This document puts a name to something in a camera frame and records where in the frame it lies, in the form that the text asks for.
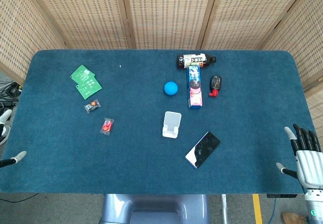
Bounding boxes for blue table cloth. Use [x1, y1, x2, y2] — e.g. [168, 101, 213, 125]
[0, 49, 316, 195]

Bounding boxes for blue cookie box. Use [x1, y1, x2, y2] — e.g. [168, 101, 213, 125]
[186, 65, 203, 109]

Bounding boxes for black floor cables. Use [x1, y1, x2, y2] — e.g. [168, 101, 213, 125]
[0, 79, 24, 110]

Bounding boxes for dark tea bottle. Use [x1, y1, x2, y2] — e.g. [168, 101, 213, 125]
[176, 53, 218, 71]

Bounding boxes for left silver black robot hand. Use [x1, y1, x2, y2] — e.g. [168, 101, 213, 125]
[0, 109, 27, 169]

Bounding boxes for black smartphone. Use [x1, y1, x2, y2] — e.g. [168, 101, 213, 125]
[185, 131, 222, 170]

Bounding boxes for green sachet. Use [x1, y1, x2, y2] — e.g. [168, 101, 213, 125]
[70, 64, 96, 85]
[75, 76, 103, 100]

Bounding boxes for small red snack packet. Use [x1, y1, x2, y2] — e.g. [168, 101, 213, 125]
[99, 117, 115, 136]

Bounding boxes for white phone stand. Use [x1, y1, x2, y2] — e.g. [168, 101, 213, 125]
[161, 111, 182, 138]

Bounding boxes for small black red bottle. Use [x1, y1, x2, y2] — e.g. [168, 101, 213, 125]
[208, 75, 223, 98]

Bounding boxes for small dark snack packet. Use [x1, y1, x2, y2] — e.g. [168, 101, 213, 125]
[84, 98, 102, 114]

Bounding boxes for brown shoe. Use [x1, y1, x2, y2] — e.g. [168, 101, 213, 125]
[282, 211, 308, 224]

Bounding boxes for blue ball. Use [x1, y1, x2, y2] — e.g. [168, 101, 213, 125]
[164, 81, 179, 96]

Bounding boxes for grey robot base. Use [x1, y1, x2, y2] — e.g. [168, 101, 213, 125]
[100, 193, 210, 224]

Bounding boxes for yellow floor tape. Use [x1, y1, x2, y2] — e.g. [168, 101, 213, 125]
[252, 194, 263, 224]

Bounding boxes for blue floor cable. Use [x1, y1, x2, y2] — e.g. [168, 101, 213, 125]
[269, 197, 278, 224]

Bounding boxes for black white sneaker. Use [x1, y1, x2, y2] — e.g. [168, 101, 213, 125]
[0, 125, 11, 146]

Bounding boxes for white table leg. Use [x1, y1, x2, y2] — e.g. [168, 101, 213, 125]
[221, 194, 228, 224]

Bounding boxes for woven bamboo screen panel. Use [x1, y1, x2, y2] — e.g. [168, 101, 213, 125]
[257, 0, 323, 134]
[196, 0, 314, 50]
[120, 0, 221, 50]
[24, 0, 136, 50]
[0, 0, 67, 85]

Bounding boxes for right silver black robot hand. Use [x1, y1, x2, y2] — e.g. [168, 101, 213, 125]
[276, 124, 323, 190]

